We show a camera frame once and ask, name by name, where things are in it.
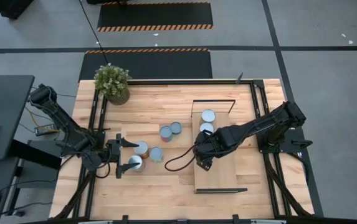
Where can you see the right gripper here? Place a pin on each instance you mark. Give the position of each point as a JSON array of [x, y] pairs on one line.
[[212, 143]]

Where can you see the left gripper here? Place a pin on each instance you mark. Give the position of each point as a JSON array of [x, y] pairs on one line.
[[112, 151]]

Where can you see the peaches can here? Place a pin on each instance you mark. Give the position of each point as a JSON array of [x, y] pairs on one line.
[[135, 161]]

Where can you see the orange labelled can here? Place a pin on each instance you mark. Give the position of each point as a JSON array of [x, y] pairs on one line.
[[140, 147]]

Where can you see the white and green fruit can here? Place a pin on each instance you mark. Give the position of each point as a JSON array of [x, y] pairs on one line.
[[156, 153]]

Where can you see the orange and cream dotted can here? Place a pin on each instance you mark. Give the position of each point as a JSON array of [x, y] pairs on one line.
[[206, 127]]

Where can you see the short teal tuna can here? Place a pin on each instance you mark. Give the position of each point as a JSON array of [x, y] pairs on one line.
[[176, 127]]

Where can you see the green oranges can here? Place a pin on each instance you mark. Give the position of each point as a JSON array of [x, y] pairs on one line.
[[208, 116]]

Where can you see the pink and teal can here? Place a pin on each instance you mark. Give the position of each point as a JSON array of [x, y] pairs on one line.
[[166, 132]]

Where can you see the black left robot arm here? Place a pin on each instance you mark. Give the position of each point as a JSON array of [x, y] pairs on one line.
[[66, 124]]

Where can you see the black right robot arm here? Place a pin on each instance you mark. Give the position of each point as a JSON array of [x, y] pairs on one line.
[[259, 127]]

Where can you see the potted green plant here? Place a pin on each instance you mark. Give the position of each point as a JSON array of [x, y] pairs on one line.
[[112, 82]]

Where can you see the black power adapter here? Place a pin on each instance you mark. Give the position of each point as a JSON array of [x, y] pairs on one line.
[[45, 129]]

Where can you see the black desk base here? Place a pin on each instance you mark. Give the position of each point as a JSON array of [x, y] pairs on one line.
[[38, 155]]

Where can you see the black hazard striped floor mat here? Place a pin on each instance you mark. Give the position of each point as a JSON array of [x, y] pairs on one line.
[[154, 15], [153, 65]]

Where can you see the dark grey desk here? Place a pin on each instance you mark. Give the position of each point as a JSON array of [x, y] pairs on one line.
[[3, 109]]

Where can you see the black box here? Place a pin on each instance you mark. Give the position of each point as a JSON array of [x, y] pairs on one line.
[[10, 7]]

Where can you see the wooden shelf with black frame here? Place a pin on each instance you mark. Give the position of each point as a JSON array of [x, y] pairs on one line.
[[218, 177]]

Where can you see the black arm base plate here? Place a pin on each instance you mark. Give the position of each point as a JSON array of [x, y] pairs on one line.
[[101, 134], [294, 149]]

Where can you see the black aluminium rig frame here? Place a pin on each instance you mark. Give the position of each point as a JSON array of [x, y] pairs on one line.
[[178, 82]]

